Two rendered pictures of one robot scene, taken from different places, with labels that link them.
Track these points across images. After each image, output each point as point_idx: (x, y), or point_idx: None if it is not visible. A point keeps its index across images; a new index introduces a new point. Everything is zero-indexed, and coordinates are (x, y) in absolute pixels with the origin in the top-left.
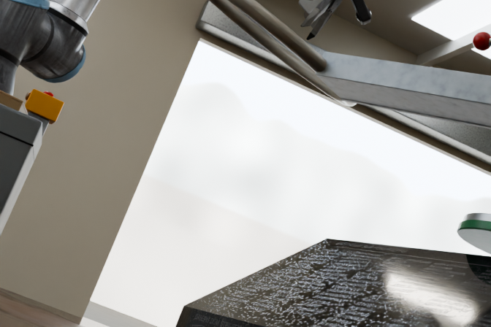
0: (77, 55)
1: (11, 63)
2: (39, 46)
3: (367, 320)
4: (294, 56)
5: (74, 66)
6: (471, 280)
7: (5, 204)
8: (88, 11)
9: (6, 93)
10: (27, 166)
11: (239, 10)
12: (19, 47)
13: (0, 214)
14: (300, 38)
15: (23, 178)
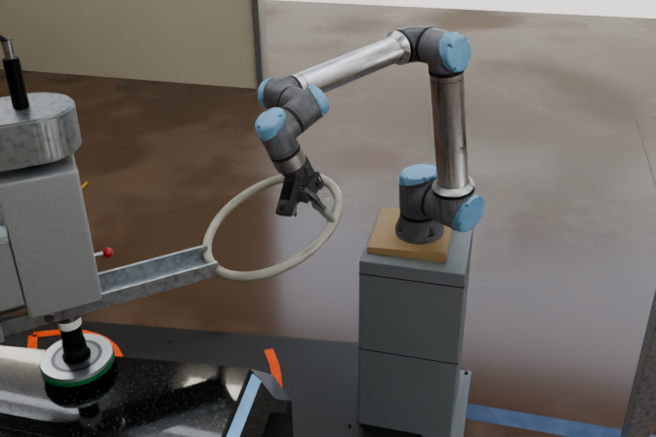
0: (450, 214)
1: (405, 220)
2: (419, 209)
3: None
4: (316, 237)
5: (450, 221)
6: None
7: (359, 303)
8: (442, 180)
9: (369, 241)
10: (398, 287)
11: (335, 197)
12: (405, 211)
13: (359, 308)
14: (205, 235)
15: (423, 296)
